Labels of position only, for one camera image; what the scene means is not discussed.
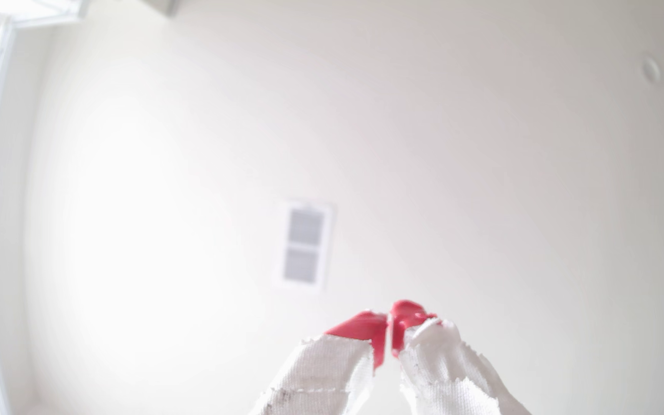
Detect white-taped red gripper finger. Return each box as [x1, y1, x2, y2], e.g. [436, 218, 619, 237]
[248, 310, 389, 415]
[390, 299, 533, 415]

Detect white ceiling air vent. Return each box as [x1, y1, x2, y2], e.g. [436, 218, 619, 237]
[276, 198, 336, 293]

